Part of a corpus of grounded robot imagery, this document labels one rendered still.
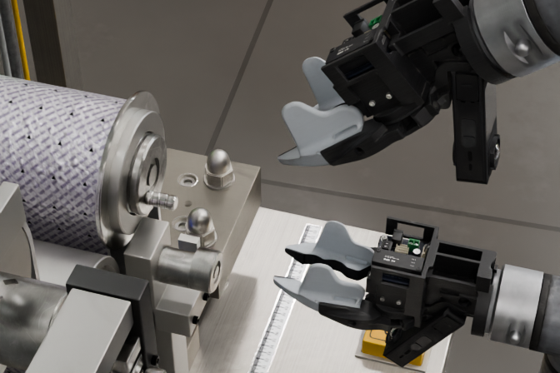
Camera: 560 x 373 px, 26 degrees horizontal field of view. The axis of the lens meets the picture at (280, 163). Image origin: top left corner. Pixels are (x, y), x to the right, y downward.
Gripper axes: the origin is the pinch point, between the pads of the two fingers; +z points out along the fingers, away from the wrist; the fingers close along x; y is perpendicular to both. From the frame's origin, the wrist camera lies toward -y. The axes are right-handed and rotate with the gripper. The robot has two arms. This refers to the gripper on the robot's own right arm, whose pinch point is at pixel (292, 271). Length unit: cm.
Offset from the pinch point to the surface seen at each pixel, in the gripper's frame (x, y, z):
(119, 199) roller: 11.3, 17.6, 12.5
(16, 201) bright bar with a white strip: 29.9, 35.8, 10.5
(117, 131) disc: 8.1, 22.6, 13.5
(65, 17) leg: -74, -34, 62
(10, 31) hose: -54, -22, 61
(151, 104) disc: 0.6, 19.4, 13.5
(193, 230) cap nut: -5.6, -3.4, 12.7
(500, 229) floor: -119, -109, -16
